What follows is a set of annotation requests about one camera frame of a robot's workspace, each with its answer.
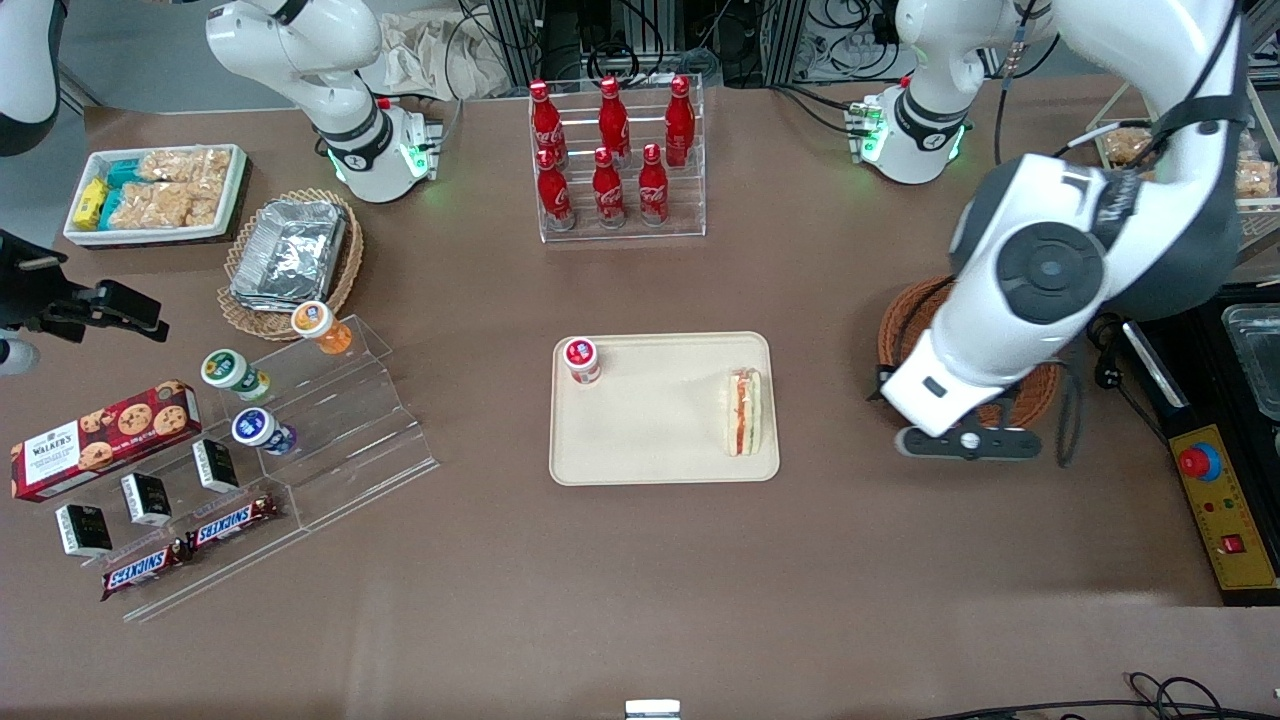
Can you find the red Walkers cookie box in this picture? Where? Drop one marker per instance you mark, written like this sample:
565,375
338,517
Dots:
100,440

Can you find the beige plastic serving tray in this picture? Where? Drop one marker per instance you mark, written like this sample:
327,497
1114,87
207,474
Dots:
650,430

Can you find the red cola bottle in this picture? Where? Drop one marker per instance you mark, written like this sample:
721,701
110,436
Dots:
613,118
545,120
608,195
555,195
680,125
653,190

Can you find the black machine with yellow panel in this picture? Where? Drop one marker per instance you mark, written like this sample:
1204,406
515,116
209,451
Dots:
1200,400

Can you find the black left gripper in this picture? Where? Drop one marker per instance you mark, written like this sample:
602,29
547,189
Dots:
878,385

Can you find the teal snack packet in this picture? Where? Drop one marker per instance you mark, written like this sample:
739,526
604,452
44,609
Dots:
112,207
122,173

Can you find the blue gum jar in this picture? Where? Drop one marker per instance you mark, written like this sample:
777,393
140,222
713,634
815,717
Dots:
256,428

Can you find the red-lid yogurt cup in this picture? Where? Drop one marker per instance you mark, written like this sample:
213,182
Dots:
581,358

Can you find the orange gum jar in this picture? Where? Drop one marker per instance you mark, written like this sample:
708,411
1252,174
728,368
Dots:
313,320

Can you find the beige crumpled cloth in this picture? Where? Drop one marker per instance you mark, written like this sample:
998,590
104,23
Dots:
440,55

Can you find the clear plastic container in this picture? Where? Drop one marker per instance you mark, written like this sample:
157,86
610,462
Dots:
1255,350

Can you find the brown wicker basket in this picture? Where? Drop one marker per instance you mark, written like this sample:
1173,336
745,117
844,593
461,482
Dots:
903,320

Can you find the red emergency stop button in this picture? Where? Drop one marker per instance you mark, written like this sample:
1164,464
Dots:
1200,462

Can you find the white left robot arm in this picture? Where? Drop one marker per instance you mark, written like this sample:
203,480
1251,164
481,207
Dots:
1050,270

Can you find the small black carton box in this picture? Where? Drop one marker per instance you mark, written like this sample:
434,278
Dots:
147,499
83,530
215,465

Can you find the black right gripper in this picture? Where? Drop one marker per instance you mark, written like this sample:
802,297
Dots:
27,288

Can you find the puffed rice snack bag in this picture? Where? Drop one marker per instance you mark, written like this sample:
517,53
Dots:
1255,175
165,205
185,165
1125,145

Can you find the triangular sandwich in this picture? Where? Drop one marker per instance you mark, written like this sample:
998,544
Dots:
745,412

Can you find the Snickers chocolate bar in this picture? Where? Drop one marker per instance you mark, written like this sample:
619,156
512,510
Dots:
145,570
235,521

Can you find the stack of foil trays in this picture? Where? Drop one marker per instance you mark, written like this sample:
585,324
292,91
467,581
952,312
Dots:
290,250

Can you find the yellow snack packet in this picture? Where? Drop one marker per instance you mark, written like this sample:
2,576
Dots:
90,203

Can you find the green gum jar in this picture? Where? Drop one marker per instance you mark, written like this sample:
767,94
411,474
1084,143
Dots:
225,368

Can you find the white snack bin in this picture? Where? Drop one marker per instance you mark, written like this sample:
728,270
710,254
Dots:
235,190

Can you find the clear acrylic bottle rack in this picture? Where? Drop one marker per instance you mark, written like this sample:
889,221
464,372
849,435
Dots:
690,200

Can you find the clear acrylic stepped stand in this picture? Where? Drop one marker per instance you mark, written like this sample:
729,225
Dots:
350,430

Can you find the light wicker basket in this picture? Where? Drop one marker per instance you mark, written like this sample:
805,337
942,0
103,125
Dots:
345,270

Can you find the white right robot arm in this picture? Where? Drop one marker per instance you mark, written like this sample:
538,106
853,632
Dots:
340,110

